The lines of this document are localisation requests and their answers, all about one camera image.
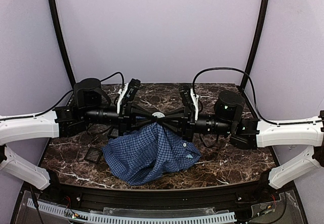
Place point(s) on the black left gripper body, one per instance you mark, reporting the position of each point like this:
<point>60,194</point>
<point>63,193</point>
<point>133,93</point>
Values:
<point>127,116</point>

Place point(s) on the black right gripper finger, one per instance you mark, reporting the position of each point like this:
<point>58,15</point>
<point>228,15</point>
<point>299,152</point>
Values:
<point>176,116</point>
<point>175,127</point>

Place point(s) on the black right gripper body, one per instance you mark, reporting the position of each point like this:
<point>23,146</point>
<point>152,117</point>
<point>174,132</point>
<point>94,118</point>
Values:
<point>189,120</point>

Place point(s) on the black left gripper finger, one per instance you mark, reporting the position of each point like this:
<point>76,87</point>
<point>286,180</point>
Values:
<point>140,123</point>
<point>139,113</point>

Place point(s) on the pink pompom brooch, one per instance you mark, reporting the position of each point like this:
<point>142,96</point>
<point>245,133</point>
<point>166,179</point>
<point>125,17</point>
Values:
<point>158,114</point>

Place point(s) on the blue checked shirt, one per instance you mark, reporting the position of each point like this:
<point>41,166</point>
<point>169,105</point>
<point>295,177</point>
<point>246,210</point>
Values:
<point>146,154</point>

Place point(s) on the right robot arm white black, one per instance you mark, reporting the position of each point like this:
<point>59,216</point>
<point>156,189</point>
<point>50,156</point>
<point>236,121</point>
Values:
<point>250,134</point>

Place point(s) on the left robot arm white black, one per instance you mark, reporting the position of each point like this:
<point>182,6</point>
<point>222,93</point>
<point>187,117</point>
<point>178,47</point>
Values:
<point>91,105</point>

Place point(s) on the black square box base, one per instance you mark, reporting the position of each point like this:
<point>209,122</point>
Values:
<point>112,133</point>

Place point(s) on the black square box lid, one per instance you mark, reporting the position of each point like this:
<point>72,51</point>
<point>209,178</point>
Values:
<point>93,155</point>

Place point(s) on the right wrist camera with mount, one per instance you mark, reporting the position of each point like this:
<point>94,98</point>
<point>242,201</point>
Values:
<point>190,100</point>

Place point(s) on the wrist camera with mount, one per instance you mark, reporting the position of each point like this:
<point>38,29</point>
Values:
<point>190,100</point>
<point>127,94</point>

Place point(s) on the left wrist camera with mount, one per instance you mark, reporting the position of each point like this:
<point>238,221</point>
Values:
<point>127,94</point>

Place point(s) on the black front aluminium rail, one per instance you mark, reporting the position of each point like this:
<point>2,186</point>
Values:
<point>231,196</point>

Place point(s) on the white slotted cable duct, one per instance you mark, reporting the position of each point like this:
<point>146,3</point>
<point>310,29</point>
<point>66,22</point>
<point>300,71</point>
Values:
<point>118,215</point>

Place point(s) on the right black frame post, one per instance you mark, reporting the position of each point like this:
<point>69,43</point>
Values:
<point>257,36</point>

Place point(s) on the black frame post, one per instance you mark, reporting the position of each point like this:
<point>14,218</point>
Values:
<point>61,42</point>
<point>257,36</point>

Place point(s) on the left black frame post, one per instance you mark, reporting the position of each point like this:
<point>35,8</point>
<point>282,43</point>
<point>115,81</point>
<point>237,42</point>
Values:
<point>61,42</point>

